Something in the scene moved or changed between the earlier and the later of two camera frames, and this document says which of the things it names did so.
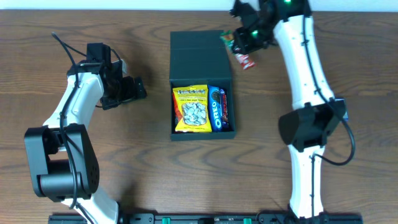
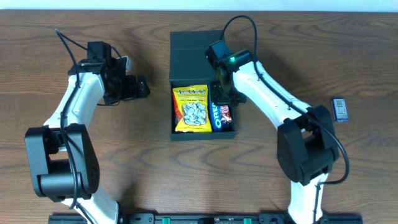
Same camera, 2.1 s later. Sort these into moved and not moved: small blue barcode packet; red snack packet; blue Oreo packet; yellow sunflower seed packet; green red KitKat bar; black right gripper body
Moved: black right gripper body; green red KitKat bar
Not moved: blue Oreo packet; red snack packet; small blue barcode packet; yellow sunflower seed packet
